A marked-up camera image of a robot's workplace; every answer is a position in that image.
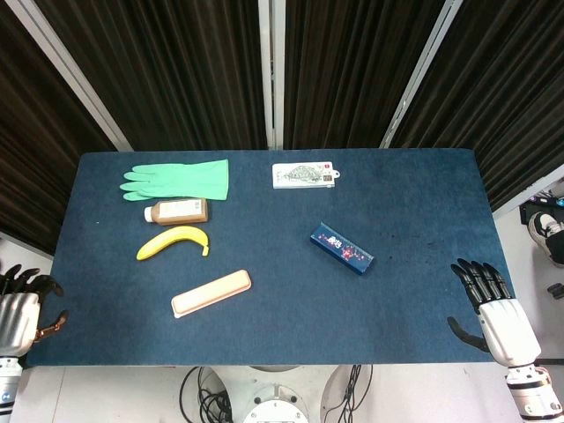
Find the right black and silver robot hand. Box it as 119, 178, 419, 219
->
447, 258, 542, 367

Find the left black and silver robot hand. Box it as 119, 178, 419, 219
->
0, 263, 71, 357

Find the blue glasses box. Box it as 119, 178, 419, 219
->
309, 221, 375, 278

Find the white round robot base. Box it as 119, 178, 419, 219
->
202, 364, 353, 423

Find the white box with sketch print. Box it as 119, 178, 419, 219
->
271, 160, 343, 190

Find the black and white sneaker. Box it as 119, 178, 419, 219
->
527, 211, 564, 266

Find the dark pleated curtain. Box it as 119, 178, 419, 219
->
0, 0, 118, 256
284, 0, 446, 150
34, 0, 269, 152
390, 0, 564, 212

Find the yellow banana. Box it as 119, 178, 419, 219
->
136, 225, 211, 262

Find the brown bottle with white cap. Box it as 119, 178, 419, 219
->
143, 197, 210, 226

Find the pink and cream long case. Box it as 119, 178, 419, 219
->
170, 269, 254, 319

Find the green rubber glove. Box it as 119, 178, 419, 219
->
119, 159, 230, 203

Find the blue felt table mat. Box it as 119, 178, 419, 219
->
25, 148, 523, 367

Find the grey aluminium partition post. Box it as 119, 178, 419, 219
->
492, 163, 564, 219
257, 0, 287, 150
379, 0, 464, 149
4, 0, 133, 152

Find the black cable bundle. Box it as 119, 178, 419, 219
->
179, 365, 234, 423
337, 364, 375, 423

